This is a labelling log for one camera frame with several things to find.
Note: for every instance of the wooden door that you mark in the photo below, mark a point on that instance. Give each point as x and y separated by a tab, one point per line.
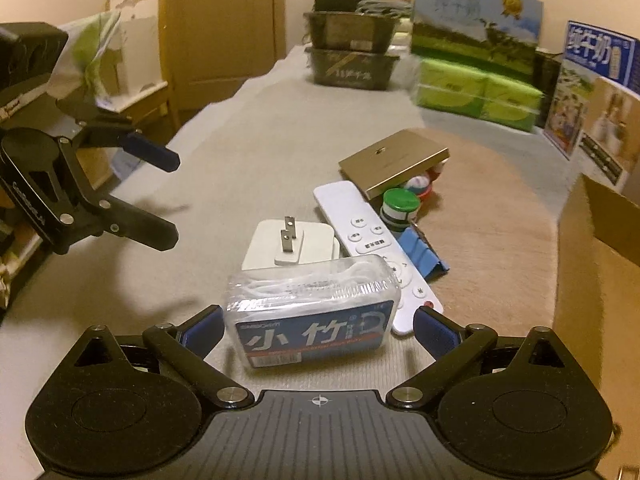
225	35

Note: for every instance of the brown fuzzy mat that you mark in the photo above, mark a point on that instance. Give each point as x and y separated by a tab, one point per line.
490	240

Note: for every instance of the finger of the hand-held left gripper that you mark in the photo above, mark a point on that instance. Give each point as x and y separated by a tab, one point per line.
150	232
150	152

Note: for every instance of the folded grey cloth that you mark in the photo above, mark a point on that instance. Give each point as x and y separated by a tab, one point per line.
385	7

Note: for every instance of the small green-capped bottle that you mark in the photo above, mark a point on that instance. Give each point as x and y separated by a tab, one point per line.
400	202

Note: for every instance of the blue milk carton box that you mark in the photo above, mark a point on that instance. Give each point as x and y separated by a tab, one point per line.
590	55

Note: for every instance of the torn white cardboard box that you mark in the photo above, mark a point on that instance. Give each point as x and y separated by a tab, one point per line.
140	45

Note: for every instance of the white TP-LINK box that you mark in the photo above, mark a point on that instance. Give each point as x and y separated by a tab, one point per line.
390	160

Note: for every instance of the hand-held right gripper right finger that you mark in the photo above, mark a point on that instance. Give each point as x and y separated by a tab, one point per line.
434	329

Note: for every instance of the green meadow milk carton box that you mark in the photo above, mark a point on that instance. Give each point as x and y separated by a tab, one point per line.
450	35

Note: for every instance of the white product box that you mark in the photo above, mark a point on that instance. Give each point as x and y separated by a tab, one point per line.
610	125

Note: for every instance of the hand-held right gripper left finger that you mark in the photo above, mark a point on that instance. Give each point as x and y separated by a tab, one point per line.
207	327

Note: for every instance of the shallow cardboard tray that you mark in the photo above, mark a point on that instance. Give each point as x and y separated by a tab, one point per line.
590	285

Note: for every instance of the white power strip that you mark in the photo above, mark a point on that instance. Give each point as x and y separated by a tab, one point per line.
350	220

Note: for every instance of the green and white plastic bag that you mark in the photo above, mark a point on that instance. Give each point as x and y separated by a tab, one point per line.
100	45

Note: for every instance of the blue binder clip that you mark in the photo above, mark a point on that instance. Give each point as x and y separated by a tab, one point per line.
420	255

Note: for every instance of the tissue packet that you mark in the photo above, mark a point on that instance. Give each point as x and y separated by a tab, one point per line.
310	310

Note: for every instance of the white power adapter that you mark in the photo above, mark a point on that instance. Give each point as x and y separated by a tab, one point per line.
262	252

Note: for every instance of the dark printed storage box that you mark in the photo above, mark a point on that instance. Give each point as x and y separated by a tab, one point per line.
350	30
350	70

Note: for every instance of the green tissue multipack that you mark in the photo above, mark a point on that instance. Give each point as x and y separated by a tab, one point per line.
450	87

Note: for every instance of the colourful toy figurine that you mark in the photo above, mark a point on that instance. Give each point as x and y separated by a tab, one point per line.
421	184

